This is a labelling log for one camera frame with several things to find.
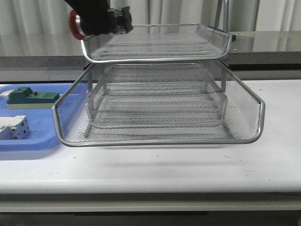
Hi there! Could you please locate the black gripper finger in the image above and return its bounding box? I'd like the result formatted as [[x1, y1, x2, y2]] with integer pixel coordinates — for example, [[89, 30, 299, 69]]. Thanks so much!
[[65, 0, 110, 32]]

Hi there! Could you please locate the red emergency stop button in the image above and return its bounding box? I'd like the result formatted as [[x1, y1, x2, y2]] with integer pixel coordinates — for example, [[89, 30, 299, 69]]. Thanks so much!
[[68, 6, 134, 40]]

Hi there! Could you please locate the silver mesh tray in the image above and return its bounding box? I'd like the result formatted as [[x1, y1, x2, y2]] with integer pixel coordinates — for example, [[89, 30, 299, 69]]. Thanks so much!
[[87, 63, 228, 129], [52, 60, 265, 147], [79, 23, 233, 64]]

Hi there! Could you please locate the white pleated curtain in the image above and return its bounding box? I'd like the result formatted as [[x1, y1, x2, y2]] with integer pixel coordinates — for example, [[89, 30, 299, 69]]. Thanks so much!
[[0, 0, 301, 35]]

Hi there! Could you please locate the white circuit breaker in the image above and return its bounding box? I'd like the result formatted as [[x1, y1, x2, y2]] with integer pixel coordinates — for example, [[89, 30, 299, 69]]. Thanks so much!
[[0, 115, 30, 140]]

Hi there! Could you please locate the grey stone counter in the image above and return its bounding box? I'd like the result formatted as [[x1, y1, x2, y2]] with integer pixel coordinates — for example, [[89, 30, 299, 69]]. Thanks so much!
[[0, 31, 301, 71]]

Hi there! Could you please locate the grey metal rack frame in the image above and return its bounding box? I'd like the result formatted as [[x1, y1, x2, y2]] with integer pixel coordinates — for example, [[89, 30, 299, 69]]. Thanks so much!
[[83, 0, 236, 95]]

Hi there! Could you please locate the green and beige switch block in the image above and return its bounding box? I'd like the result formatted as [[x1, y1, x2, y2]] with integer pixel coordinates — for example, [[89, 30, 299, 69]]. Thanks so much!
[[7, 87, 60, 109]]

